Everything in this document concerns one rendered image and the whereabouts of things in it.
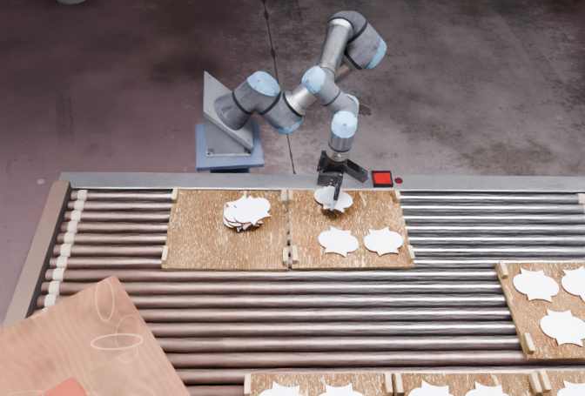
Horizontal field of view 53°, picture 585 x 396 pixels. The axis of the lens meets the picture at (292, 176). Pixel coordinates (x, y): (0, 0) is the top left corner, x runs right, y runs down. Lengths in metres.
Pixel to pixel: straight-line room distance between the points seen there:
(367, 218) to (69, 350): 1.06
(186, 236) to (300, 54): 2.76
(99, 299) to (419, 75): 3.25
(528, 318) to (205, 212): 1.12
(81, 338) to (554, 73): 4.02
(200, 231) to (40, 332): 0.60
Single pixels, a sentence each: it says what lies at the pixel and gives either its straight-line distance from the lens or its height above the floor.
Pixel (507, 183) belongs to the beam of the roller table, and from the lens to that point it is 2.42.
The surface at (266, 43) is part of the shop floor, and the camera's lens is 4.67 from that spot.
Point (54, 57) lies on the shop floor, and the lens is 4.71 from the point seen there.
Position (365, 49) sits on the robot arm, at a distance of 2.16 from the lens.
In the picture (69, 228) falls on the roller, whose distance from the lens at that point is 2.16.
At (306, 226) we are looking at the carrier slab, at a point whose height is 0.94.
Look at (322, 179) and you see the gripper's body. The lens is 1.94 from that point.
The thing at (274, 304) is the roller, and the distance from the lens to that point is 1.89.
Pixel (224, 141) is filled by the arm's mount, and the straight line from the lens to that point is 2.33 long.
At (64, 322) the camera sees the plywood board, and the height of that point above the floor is 1.04.
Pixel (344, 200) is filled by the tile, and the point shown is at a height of 1.01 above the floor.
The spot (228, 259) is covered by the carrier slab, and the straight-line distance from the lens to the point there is 1.96.
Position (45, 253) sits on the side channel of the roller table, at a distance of 2.07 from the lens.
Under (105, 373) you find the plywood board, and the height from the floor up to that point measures 1.04.
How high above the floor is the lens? 2.50
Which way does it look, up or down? 45 degrees down
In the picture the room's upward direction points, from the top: 4 degrees clockwise
